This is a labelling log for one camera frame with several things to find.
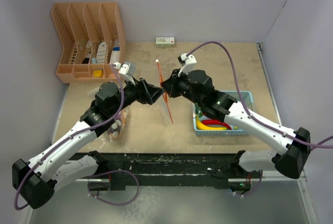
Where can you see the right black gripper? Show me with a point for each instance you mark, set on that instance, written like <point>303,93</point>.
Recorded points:
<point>170,85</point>

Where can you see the blue white box in organizer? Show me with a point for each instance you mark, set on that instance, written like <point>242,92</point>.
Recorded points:
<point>115,53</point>

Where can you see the small green white box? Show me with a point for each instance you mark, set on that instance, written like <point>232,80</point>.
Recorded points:
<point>164,42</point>

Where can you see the orange plastic desk organizer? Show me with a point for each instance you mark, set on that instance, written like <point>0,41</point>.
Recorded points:
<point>81,27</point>

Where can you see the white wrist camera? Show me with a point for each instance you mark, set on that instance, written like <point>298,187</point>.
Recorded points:
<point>187,63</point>
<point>125,70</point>

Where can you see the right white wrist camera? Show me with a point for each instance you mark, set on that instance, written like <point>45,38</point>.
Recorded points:
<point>187,63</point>

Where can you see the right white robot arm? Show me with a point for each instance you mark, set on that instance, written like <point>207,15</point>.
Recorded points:
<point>289,149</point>

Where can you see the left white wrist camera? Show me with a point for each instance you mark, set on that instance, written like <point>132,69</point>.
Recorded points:
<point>125,70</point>

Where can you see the yellow pepper piece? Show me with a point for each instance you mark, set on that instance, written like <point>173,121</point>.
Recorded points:
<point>201,126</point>

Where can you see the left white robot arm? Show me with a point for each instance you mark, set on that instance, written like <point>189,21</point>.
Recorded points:
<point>37,179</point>

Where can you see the yellow block in organizer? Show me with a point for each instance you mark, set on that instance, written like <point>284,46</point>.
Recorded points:
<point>98,73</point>

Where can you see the polka dot zip bag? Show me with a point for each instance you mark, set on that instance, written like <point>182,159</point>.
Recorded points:
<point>117,128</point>

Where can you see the blue plastic basket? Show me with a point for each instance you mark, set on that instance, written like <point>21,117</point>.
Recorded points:
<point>248,98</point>

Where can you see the white tube in organizer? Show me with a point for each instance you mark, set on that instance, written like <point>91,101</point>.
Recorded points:
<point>101,53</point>

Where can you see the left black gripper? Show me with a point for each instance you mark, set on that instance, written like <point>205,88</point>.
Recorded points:
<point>145,92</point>

